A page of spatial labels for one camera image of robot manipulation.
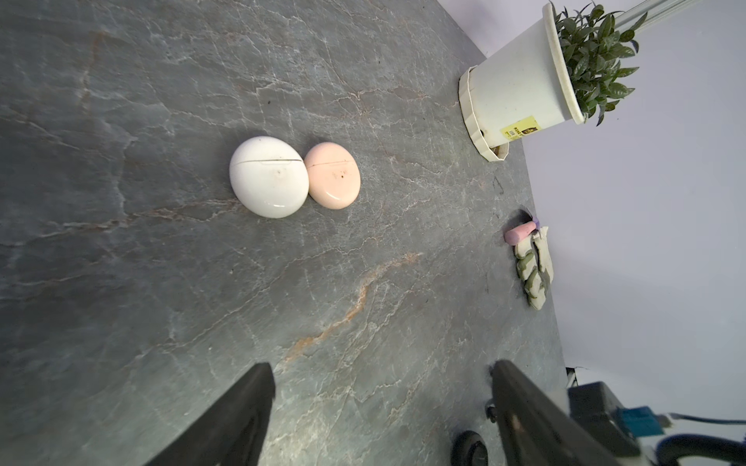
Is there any pink earbud charging case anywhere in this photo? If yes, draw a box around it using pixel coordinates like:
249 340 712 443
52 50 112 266
304 142 361 210

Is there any purple pink garden scoop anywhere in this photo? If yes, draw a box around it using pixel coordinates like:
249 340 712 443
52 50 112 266
503 217 540 246

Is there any potted green plant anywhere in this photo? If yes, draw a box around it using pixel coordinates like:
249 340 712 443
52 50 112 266
458 2 648 162

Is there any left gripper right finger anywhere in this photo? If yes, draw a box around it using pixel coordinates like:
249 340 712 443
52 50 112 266
491 360 618 466

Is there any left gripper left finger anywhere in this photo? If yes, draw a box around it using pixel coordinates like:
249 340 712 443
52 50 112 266
149 362 276 465

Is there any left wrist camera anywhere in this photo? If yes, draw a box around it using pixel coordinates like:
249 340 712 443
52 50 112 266
567 382 745 465

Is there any beige grey work glove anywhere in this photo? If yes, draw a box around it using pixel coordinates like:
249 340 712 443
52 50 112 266
514 226 555 310

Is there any black earbud charging case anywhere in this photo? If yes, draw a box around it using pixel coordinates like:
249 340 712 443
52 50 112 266
451 430 489 466

